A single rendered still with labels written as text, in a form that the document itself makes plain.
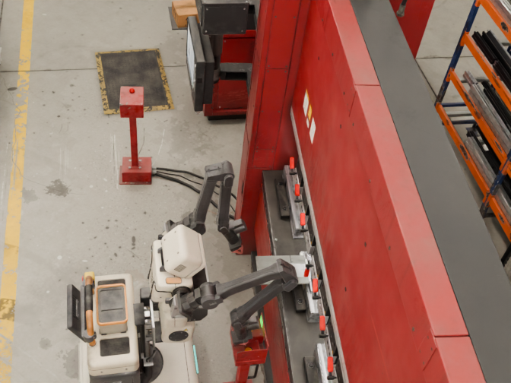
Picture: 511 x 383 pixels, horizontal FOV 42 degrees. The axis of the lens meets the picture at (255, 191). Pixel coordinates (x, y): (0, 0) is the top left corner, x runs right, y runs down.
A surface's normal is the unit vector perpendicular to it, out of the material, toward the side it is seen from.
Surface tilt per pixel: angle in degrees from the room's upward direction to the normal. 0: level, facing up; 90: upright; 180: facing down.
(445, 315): 0
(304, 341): 0
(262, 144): 90
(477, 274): 0
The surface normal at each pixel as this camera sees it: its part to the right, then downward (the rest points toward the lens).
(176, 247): -0.65, -0.40
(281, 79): 0.10, 0.73
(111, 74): 0.10, -0.68
